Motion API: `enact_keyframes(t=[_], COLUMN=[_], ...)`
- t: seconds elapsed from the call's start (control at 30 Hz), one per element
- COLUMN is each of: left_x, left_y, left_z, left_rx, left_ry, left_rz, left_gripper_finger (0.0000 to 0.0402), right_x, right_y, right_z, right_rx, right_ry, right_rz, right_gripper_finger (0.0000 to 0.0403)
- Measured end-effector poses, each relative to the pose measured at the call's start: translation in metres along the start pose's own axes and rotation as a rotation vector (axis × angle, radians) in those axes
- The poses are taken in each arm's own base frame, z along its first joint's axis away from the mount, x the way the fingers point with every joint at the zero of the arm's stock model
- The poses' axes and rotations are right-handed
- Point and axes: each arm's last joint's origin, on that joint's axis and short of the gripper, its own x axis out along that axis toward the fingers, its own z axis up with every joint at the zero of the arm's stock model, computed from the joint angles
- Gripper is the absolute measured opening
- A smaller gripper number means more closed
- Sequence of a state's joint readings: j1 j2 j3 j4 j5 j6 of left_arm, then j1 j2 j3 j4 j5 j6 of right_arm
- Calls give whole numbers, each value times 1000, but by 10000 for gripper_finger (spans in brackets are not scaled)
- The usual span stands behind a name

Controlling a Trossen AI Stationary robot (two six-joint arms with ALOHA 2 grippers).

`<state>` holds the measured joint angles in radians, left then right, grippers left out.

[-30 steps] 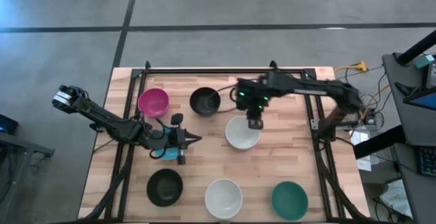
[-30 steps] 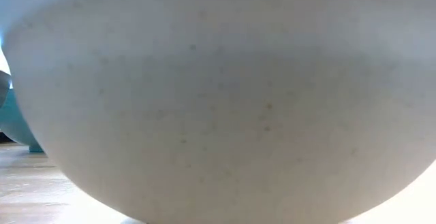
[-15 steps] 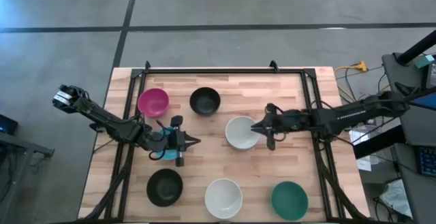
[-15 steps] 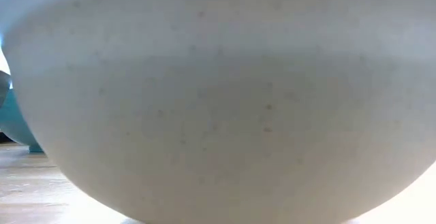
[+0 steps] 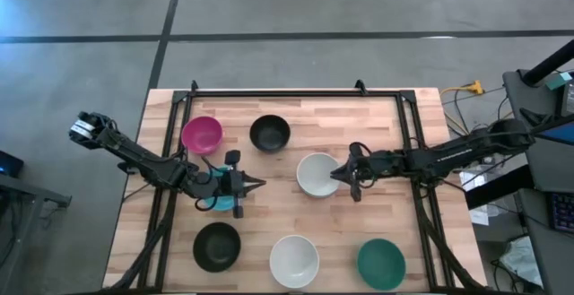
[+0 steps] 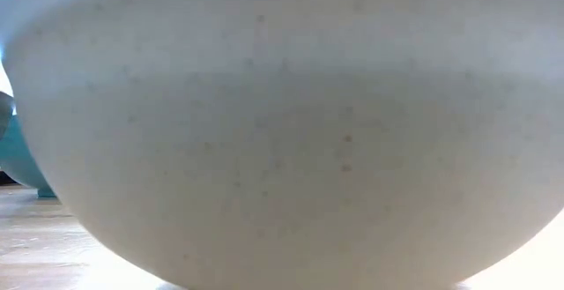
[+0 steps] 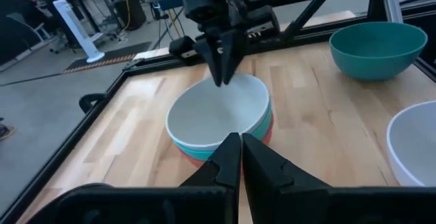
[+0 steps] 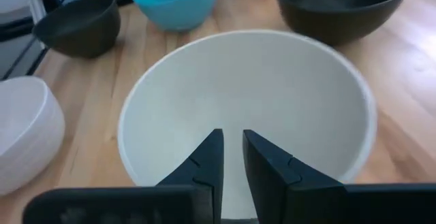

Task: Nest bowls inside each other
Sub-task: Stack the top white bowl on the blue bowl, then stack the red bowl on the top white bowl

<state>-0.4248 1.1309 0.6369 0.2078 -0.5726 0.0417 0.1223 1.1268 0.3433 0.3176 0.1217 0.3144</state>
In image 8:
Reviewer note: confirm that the blue bowl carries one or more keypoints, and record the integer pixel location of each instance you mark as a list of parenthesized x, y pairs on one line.
[(175, 6)]

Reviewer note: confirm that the black aluminium table frame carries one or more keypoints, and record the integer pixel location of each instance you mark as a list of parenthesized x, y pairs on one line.
[(15, 30)]

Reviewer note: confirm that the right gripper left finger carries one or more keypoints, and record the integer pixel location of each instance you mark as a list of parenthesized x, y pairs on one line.
[(207, 169)]

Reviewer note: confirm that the white bowl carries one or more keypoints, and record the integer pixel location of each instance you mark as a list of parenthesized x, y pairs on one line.
[(27, 132), (238, 81)]

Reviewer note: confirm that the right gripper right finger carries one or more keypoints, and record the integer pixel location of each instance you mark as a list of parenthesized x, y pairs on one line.
[(272, 183)]

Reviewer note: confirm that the black bowl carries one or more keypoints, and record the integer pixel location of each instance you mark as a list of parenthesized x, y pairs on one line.
[(340, 16), (81, 30)]

